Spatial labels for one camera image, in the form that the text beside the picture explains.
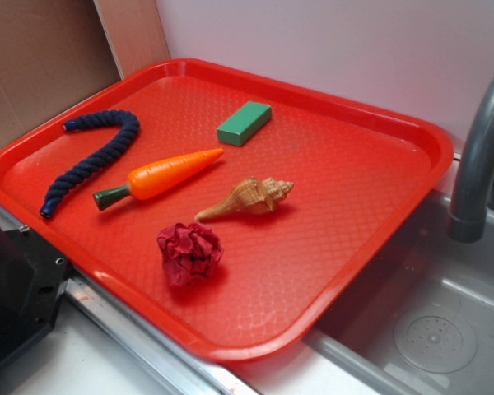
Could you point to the crumpled red paper ball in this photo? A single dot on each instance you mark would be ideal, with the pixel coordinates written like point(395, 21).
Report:
point(188, 251)

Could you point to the green rectangular block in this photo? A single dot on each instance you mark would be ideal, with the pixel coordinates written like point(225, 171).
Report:
point(244, 123)

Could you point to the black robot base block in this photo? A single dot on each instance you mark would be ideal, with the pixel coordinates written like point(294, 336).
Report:
point(32, 280)

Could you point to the orange toy carrot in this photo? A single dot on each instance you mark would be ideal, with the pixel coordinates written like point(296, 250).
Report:
point(157, 177)

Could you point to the tan conch seashell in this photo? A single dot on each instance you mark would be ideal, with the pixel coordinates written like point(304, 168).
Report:
point(251, 196)

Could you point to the red plastic tray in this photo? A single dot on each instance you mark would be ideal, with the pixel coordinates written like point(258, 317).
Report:
point(358, 173)

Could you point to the grey toy sink basin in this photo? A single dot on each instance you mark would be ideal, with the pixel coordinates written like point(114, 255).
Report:
point(419, 318)

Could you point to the grey toy faucet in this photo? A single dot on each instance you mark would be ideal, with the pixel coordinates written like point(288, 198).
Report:
point(473, 193)

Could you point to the brown cardboard panel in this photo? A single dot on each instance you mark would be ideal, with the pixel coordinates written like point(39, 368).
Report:
point(54, 54)

